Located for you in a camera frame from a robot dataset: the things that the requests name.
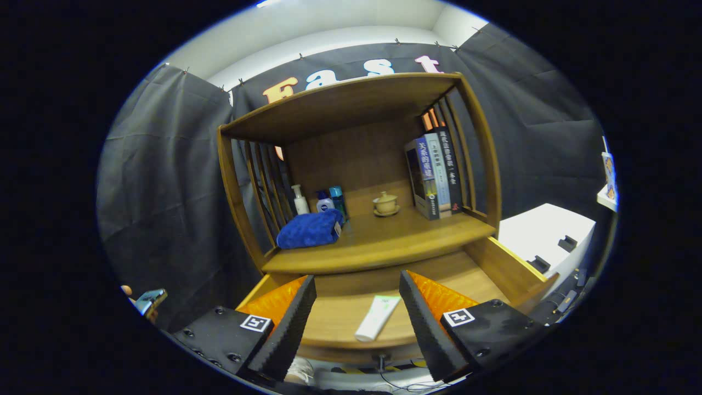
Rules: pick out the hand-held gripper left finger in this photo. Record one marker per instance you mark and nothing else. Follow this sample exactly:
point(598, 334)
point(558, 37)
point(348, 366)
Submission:
point(286, 328)

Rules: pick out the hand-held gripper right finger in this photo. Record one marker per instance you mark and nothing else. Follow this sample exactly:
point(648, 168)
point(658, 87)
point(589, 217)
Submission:
point(425, 323)

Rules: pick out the white cream tube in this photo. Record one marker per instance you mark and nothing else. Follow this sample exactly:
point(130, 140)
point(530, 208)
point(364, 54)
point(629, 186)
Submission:
point(375, 321)

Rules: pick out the black drawer knob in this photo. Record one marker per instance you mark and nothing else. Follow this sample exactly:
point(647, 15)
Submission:
point(381, 361)

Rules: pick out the wooden drawer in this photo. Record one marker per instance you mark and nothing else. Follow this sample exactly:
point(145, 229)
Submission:
point(345, 310)

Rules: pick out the wooden countertop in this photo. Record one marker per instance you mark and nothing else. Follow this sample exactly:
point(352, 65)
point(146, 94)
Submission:
point(395, 241)

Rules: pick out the wooden cabinet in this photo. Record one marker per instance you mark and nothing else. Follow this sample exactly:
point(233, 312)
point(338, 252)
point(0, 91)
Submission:
point(329, 107)

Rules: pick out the white shoe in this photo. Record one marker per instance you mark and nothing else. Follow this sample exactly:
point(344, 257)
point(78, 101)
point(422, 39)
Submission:
point(300, 372)

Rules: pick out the blue folded towel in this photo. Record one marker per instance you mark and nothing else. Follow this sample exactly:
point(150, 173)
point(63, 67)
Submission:
point(307, 230)

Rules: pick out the white pump bottle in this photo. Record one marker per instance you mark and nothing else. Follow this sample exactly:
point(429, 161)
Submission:
point(301, 206)

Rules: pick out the beige lidded teacup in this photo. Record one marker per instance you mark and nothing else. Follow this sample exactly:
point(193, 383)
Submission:
point(386, 204)

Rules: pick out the white blue-capped lotion bottle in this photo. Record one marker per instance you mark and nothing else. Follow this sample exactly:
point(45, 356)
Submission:
point(325, 204)

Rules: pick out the teal bottle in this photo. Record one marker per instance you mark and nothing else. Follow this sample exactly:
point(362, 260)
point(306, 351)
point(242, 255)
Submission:
point(337, 197)

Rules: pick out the thick blue-spine book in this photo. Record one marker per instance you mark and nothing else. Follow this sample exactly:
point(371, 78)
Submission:
point(428, 181)

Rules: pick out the black electronic device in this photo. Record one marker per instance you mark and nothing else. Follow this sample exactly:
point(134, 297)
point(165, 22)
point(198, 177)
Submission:
point(567, 302)

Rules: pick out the pale-spine book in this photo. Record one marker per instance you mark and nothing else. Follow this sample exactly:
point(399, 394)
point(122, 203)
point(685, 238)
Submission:
point(440, 175)

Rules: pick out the black-spine book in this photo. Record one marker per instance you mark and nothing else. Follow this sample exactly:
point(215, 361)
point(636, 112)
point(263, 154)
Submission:
point(452, 175)

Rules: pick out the patterned cup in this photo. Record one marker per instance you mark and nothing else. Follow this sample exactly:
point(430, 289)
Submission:
point(609, 173)

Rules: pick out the black bracket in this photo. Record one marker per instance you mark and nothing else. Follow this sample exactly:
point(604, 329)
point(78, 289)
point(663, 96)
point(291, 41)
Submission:
point(539, 264)
point(567, 243)

